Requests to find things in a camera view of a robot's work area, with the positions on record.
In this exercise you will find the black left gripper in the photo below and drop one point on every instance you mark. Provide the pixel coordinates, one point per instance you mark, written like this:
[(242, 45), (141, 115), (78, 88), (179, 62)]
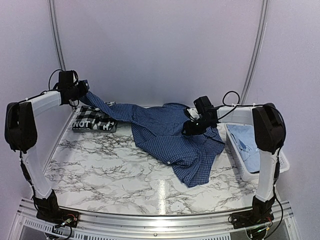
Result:
[(83, 91)]

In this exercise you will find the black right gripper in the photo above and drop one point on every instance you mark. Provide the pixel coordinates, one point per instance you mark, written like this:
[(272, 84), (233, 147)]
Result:
[(189, 130)]

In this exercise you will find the blue checked long sleeve shirt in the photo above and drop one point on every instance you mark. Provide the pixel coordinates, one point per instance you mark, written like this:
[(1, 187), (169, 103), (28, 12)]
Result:
[(158, 131)]

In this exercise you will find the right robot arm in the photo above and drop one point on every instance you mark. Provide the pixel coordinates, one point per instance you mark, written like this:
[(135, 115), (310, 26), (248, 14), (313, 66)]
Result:
[(269, 134)]

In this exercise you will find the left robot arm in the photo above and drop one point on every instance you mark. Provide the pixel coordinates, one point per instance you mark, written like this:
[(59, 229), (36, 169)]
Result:
[(21, 134)]

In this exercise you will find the black white plaid folded shirt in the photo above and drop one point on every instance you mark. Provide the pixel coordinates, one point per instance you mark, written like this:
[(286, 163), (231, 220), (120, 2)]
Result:
[(90, 119)]

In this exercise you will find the white plastic laundry basket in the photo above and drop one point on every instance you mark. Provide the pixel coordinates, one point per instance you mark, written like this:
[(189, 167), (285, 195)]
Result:
[(244, 174)]

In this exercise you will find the light blue folded shirt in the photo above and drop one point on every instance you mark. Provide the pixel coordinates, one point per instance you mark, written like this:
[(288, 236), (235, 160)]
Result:
[(244, 139)]

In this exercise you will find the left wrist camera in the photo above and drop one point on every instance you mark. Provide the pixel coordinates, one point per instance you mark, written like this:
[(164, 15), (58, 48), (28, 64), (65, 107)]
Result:
[(67, 79)]

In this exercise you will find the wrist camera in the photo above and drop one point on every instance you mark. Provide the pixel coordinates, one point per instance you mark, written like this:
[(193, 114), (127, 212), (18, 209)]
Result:
[(203, 103), (67, 79)]

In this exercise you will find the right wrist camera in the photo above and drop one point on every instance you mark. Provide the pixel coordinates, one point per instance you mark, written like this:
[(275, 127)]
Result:
[(203, 103)]

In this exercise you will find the left aluminium corner post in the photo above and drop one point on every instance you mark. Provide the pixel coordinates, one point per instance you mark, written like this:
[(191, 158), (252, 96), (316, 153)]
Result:
[(56, 36)]

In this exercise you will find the aluminium corner post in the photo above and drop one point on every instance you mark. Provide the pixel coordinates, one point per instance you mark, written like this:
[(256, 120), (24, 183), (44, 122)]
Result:
[(256, 50), (56, 36)]

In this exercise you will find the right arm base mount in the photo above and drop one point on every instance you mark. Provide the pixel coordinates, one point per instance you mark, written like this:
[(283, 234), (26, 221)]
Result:
[(260, 213)]

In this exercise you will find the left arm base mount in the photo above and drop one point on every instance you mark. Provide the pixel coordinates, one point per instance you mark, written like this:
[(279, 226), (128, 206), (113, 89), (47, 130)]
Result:
[(58, 217)]

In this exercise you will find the right aluminium corner post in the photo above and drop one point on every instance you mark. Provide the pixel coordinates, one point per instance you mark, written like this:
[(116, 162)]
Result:
[(256, 50)]

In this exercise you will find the aluminium front rail frame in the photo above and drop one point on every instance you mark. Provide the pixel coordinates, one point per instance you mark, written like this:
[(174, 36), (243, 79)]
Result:
[(108, 226)]

